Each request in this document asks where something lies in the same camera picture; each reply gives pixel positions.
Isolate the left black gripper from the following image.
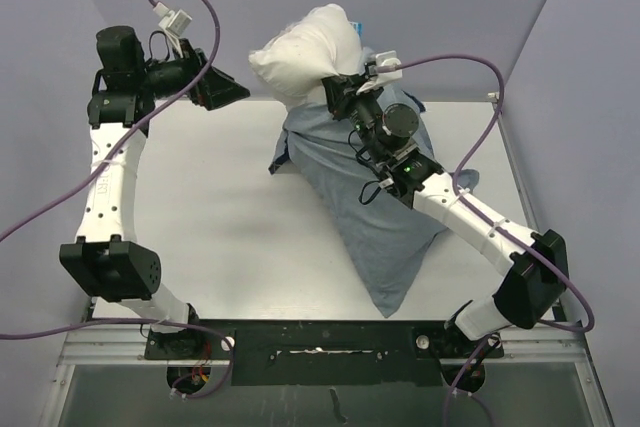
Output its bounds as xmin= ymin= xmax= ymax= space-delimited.
xmin=135 ymin=39 xmax=249 ymax=110

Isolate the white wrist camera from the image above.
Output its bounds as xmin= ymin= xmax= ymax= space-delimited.
xmin=361 ymin=50 xmax=403 ymax=92
xmin=153 ymin=2 xmax=192 ymax=40

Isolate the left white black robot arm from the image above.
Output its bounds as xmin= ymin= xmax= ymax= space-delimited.
xmin=59 ymin=26 xmax=250 ymax=358

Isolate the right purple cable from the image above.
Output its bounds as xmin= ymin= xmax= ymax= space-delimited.
xmin=392 ymin=53 xmax=596 ymax=427

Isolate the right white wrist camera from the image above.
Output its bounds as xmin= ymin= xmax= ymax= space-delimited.
xmin=361 ymin=50 xmax=403 ymax=92

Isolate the purple cable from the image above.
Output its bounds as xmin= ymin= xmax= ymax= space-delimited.
xmin=0 ymin=0 xmax=236 ymax=401
xmin=392 ymin=53 xmax=596 ymax=427

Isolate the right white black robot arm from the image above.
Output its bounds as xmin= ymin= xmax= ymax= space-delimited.
xmin=322 ymin=74 xmax=568 ymax=356

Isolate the aluminium frame rail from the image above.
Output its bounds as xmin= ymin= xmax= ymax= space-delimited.
xmin=58 ymin=321 xmax=589 ymax=367

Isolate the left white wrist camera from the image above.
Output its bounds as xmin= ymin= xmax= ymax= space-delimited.
xmin=153 ymin=2 xmax=192 ymax=40

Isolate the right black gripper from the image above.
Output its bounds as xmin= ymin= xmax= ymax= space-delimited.
xmin=322 ymin=72 xmax=386 ymax=166

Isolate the white pillow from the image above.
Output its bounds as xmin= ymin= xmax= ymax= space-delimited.
xmin=248 ymin=4 xmax=362 ymax=111

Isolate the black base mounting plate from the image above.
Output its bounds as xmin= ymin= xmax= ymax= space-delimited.
xmin=144 ymin=320 xmax=480 ymax=387

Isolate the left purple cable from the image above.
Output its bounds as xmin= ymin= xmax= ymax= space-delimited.
xmin=0 ymin=0 xmax=236 ymax=401

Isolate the blue pillowcase with fish print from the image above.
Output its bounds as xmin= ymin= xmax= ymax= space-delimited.
xmin=268 ymin=21 xmax=481 ymax=320

